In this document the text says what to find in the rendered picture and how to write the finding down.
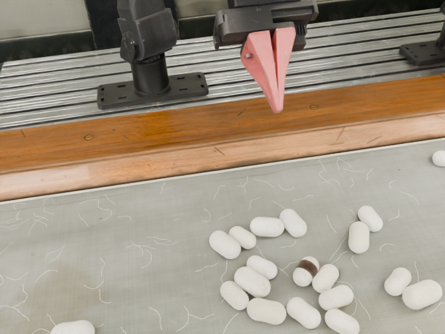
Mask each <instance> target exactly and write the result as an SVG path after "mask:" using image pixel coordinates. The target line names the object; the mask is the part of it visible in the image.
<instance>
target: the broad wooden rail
mask: <svg viewBox="0 0 445 334"><path fill-rule="evenodd" d="M442 138H445V74H438V75H433V76H423V77H417V78H408V79H402V80H393V81H387V82H377V83H367V84H362V85H352V86H347V87H337V88H331V89H322V90H316V91H306V92H301V93H291V94H285V95H284V100H283V110H282V111H281V113H274V112H273V110H272V108H271V106H270V104H269V102H268V100H267V98H266V97H260V98H255V99H245V100H240V101H229V102H224V103H214V104H208V105H199V106H193V107H186V108H181V109H168V110H163V111H153V112H147V113H137V114H132V115H122V116H116V117H107V118H101V119H92V120H86V121H76V122H71V123H60V124H55V125H45V126H40V127H30V128H24V129H15V130H9V131H0V202H4V201H12V200H17V199H26V198H31V197H40V196H45V195H54V194H62V193H67V192H76V191H81V190H90V189H95V188H104V187H109V186H117V185H122V184H131V183H136V182H145V181H150V180H159V179H164V178H172V177H177V176H186V175H191V174H200V173H205V172H214V171H219V170H227V169H232V168H241V167H246V166H255V165H260V164H269V163H274V162H282V161H287V160H296V159H301V158H310V157H315V156H324V155H328V154H337V153H342V152H351V151H356V150H365V149H370V148H379V147H383V146H392V145H397V144H406V143H411V142H420V141H425V140H433V139H442Z"/></svg>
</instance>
